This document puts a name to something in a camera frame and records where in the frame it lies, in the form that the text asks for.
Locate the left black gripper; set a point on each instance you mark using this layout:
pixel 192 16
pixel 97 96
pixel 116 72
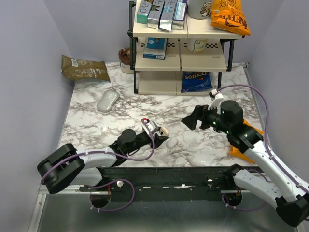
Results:
pixel 159 140

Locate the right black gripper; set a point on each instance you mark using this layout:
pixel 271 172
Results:
pixel 200 112

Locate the beige earbud charging case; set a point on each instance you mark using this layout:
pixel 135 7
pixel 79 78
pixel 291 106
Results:
pixel 164 131

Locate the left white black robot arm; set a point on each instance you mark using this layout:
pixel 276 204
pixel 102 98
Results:
pixel 62 167

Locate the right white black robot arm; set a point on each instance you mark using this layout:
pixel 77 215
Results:
pixel 287 192

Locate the blue Doritos bag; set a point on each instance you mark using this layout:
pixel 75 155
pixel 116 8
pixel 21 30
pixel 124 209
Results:
pixel 195 81

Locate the orange snack bag on table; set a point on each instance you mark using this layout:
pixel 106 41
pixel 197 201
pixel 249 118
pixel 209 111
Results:
pixel 236 153

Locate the beige black shelf rack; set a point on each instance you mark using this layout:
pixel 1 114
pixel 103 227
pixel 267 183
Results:
pixel 163 77

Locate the white yellow mug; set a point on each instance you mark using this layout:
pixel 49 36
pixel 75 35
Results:
pixel 196 45

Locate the blue box middle shelf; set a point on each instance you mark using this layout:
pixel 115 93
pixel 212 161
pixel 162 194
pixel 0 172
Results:
pixel 155 48

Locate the chocolate cupcake in wrapper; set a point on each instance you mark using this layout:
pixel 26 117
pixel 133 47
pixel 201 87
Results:
pixel 124 60

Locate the blue white toothpaste box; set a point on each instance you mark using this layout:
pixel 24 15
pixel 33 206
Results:
pixel 178 21

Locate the silver toothpaste box middle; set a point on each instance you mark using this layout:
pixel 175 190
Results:
pixel 167 15

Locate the silver toothpaste box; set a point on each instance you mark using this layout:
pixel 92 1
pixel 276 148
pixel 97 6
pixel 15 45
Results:
pixel 167 15
pixel 155 13

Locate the grey printed mug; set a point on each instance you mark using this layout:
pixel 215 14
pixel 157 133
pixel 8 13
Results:
pixel 199 9

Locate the orange chips bag on shelf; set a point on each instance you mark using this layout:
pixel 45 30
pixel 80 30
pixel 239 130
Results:
pixel 229 16

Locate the brown snack bag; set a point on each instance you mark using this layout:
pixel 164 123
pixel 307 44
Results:
pixel 79 69

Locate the teal toothpaste box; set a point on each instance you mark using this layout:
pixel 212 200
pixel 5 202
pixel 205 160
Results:
pixel 143 11

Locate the silver toothpaste box left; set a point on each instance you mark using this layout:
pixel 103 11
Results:
pixel 155 13

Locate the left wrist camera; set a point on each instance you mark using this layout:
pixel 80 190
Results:
pixel 149 126

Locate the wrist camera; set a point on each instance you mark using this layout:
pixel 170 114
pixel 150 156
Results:
pixel 216 97
pixel 149 126

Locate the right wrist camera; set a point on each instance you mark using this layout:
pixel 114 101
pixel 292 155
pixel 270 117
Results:
pixel 216 97

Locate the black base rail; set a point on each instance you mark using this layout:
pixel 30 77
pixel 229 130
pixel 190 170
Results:
pixel 166 183

